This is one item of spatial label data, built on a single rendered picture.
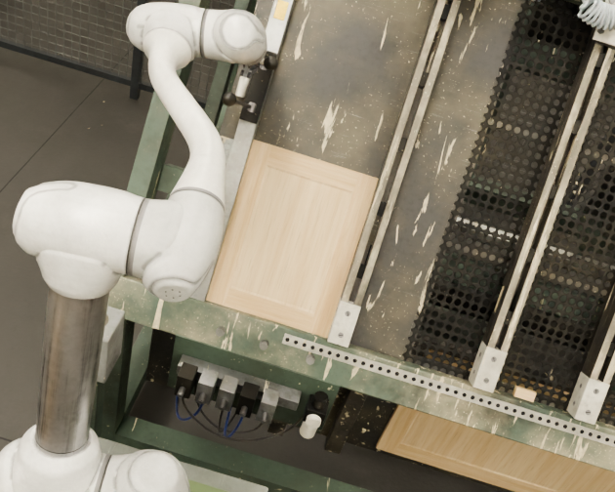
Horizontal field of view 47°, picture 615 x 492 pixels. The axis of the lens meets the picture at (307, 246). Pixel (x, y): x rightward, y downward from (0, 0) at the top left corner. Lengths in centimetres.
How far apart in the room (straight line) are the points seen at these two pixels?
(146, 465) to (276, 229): 83
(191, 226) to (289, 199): 90
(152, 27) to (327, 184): 73
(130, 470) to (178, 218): 57
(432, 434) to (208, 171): 161
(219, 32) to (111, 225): 53
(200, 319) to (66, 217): 98
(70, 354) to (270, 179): 93
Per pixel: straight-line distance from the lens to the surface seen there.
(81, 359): 132
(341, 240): 203
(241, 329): 206
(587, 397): 220
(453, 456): 270
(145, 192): 205
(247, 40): 149
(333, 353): 206
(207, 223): 117
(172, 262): 112
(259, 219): 204
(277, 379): 211
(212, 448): 264
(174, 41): 152
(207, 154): 128
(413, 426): 258
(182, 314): 208
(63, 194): 117
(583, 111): 210
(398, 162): 200
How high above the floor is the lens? 239
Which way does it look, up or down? 40 degrees down
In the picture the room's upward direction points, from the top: 17 degrees clockwise
